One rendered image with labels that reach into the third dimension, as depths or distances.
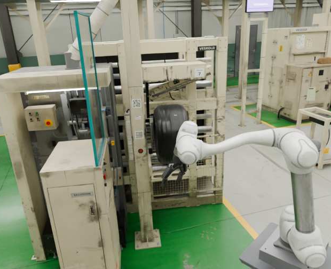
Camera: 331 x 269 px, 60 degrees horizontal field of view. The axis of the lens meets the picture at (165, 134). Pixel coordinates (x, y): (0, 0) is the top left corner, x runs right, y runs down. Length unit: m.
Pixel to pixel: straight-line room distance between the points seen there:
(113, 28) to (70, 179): 9.73
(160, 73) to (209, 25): 9.85
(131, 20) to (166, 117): 0.83
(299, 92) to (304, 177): 5.25
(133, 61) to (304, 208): 1.64
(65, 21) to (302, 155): 10.48
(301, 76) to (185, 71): 4.28
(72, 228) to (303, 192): 1.52
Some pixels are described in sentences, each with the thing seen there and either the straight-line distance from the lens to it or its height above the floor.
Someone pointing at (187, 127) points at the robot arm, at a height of 1.60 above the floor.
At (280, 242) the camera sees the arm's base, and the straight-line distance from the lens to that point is 2.14.
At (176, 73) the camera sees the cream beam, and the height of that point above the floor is 1.71.
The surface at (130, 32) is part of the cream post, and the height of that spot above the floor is 2.09.
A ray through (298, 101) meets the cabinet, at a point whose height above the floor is 0.51.
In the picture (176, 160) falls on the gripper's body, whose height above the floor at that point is 1.40.
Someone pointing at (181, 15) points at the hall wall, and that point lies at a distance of 12.06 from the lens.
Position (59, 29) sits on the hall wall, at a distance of 11.38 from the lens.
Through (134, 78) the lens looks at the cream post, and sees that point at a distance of 2.46.
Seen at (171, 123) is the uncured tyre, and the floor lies 1.35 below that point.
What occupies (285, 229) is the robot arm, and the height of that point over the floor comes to 0.92.
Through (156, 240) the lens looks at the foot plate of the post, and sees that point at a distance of 3.22.
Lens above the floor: 2.11
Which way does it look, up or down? 20 degrees down
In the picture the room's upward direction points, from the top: 3 degrees counter-clockwise
